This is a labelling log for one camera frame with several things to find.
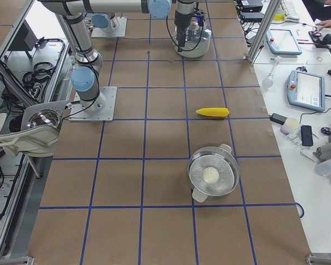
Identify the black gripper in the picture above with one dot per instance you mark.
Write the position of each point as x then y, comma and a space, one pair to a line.
181, 22

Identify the glass pot lid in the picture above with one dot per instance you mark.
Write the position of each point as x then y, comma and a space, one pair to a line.
196, 34

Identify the yellow toy corn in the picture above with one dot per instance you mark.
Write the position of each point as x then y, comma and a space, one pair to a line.
215, 112

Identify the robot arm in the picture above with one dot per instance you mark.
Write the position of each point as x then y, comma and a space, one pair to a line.
72, 12
183, 14

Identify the steel steamer pot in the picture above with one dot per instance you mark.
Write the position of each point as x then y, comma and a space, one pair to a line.
219, 157

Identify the person hand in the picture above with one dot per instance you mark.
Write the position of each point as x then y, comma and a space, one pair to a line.
324, 24

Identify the far teach pendant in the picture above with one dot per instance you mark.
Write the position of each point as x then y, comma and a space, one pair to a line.
282, 42

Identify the teach pendant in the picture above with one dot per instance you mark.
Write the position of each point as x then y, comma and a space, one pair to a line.
282, 42
306, 90

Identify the black power adapter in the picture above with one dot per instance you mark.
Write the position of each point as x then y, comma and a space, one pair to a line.
277, 118

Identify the white steamed bun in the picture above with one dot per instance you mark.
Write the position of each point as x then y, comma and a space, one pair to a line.
210, 175

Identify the near teach pendant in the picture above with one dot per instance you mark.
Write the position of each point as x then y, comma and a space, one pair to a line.
306, 90

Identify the white purple cup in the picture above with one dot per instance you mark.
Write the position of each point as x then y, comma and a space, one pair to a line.
290, 124

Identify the steel bowl on chair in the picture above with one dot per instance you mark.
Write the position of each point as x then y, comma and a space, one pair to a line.
44, 117

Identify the black smartphone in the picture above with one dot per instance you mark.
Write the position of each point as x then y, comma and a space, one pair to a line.
306, 135

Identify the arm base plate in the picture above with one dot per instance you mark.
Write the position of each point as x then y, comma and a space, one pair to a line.
101, 110
116, 29

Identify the aluminium frame post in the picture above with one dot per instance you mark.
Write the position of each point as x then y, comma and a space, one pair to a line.
264, 26

